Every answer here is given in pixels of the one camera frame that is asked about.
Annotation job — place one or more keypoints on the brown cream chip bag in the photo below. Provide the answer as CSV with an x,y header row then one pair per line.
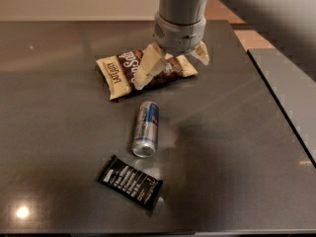
x,y
119,71

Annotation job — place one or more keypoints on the black snack bar wrapper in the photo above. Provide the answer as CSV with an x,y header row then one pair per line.
x,y
134,184

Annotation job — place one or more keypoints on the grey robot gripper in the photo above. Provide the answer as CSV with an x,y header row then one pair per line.
x,y
179,39

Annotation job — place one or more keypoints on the grey side table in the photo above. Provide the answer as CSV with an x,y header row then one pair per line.
x,y
294,92

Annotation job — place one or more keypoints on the silver blue redbull can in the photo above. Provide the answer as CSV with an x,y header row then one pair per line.
x,y
145,138

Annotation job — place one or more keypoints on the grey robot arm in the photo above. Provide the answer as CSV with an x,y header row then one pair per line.
x,y
290,25

